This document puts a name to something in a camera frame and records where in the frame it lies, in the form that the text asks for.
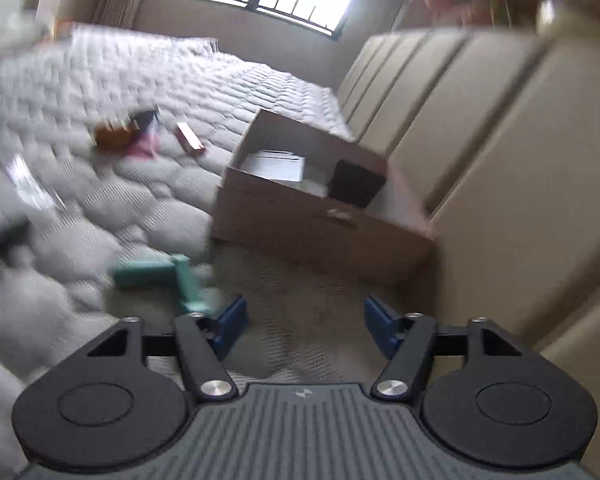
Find teal plastic handle tool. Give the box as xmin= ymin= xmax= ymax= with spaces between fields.
xmin=109 ymin=255 xmax=214 ymax=315

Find black tool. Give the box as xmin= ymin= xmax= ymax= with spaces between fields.
xmin=0 ymin=152 xmax=66 ymax=260

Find white quilted mattress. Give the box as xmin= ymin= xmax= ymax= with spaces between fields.
xmin=0 ymin=26 xmax=358 ymax=479

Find grey blue pink packet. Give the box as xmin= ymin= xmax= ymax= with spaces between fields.
xmin=125 ymin=107 xmax=159 ymax=159

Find black object in box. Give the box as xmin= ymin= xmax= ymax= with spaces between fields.
xmin=327 ymin=159 xmax=387 ymax=209

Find beige padded headboard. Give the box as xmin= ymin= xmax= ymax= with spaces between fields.
xmin=337 ymin=28 xmax=600 ymax=477

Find brown wooden figurine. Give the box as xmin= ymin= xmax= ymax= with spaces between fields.
xmin=93 ymin=120 xmax=137 ymax=151

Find pink cardboard box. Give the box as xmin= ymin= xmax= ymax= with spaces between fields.
xmin=211 ymin=110 xmax=434 ymax=286

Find red cylindrical tube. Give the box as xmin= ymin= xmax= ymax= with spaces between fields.
xmin=174 ymin=122 xmax=206 ymax=156

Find white card in box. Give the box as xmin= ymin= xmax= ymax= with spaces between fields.
xmin=239 ymin=151 xmax=306 ymax=185

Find white plush toy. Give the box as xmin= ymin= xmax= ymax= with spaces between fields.
xmin=0 ymin=10 xmax=74 ymax=54

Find cream egg-shaped lamp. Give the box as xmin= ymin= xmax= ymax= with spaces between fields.
xmin=535 ymin=0 xmax=600 ymax=38

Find pink plush toy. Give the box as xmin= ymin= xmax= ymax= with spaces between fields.
xmin=422 ymin=0 xmax=490 ymax=26

